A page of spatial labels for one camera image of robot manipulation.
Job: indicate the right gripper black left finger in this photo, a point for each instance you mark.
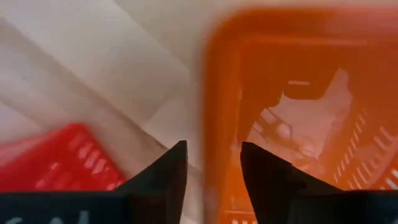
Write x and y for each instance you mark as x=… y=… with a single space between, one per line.
x=158 y=186

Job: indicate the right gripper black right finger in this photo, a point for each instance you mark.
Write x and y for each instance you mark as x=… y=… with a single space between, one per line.
x=267 y=180

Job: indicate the red plastic basket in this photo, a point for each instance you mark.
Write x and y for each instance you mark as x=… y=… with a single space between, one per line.
x=62 y=161

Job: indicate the orange plastic basket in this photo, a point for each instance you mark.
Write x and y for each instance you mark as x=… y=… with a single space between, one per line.
x=311 y=62

